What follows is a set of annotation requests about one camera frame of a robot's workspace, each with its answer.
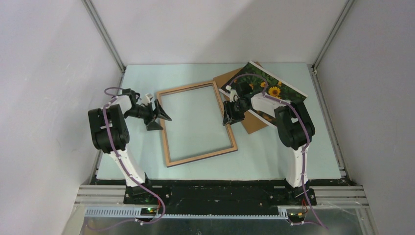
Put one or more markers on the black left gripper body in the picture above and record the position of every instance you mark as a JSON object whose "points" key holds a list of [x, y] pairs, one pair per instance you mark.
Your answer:
{"points": [[146, 113]]}

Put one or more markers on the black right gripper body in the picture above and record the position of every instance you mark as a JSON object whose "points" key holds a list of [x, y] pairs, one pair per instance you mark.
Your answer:
{"points": [[235, 109]]}

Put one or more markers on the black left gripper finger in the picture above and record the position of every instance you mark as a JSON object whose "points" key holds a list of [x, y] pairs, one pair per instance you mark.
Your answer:
{"points": [[160, 113], [153, 126]]}

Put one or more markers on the sunflower photo print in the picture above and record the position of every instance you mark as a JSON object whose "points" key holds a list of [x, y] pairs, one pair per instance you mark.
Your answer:
{"points": [[263, 81]]}

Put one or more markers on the wooden picture frame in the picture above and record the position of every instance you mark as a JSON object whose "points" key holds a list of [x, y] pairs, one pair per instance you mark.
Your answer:
{"points": [[197, 125]]}

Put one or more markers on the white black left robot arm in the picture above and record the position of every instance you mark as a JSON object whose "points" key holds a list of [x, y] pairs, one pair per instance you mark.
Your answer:
{"points": [[110, 133]]}

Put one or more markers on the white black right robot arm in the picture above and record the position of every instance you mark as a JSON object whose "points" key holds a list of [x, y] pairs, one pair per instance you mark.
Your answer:
{"points": [[294, 125]]}

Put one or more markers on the brown cardboard backing board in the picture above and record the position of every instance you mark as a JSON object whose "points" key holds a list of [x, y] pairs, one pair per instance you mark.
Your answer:
{"points": [[251, 123]]}

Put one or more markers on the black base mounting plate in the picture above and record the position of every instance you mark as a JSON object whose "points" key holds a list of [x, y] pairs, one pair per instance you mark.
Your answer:
{"points": [[258, 197]]}

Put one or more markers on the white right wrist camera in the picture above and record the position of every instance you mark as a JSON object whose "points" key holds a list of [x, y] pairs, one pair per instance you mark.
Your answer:
{"points": [[233, 96]]}

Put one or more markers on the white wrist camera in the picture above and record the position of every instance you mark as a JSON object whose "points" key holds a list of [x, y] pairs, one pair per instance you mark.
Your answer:
{"points": [[147, 98], [233, 96]]}

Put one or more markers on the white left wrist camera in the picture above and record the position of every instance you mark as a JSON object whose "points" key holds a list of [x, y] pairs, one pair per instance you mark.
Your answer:
{"points": [[147, 98]]}

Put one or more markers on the grey cable duct strip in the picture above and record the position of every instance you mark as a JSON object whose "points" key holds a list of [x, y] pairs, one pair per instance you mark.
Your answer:
{"points": [[138, 212]]}

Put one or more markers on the aluminium enclosure rail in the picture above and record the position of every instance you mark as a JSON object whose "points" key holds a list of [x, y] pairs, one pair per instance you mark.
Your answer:
{"points": [[102, 31]]}

